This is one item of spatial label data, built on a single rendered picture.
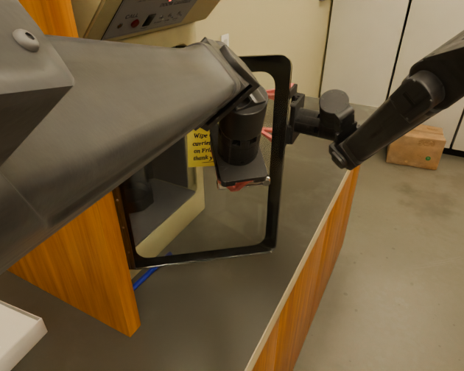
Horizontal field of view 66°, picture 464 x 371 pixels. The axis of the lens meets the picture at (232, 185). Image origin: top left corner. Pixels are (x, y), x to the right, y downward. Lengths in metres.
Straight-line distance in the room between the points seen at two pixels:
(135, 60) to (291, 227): 0.78
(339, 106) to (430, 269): 1.78
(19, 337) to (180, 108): 0.61
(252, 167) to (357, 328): 1.54
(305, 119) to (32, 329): 0.66
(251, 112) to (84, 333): 0.51
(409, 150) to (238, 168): 2.93
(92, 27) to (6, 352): 0.52
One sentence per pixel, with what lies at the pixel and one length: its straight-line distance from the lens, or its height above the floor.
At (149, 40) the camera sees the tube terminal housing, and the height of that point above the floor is 1.39.
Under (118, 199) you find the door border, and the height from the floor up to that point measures 1.16.
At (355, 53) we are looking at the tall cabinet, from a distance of 3.57.
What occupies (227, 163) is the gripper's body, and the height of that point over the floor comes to 1.27.
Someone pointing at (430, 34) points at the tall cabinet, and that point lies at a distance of 3.49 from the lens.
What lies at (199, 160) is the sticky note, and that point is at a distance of 0.60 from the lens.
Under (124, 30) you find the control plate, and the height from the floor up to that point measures 1.42.
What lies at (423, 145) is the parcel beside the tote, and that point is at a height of 0.22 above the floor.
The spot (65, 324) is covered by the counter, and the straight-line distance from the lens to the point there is 0.77.
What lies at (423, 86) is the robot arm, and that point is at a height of 1.40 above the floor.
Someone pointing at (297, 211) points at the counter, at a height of 0.94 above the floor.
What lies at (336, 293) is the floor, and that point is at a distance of 2.07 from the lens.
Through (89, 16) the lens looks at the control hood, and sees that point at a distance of 0.51.
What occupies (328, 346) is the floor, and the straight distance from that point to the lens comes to 1.86.
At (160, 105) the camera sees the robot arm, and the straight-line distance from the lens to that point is 0.16.
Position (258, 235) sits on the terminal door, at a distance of 0.72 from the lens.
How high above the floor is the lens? 1.51
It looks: 32 degrees down
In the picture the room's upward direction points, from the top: straight up
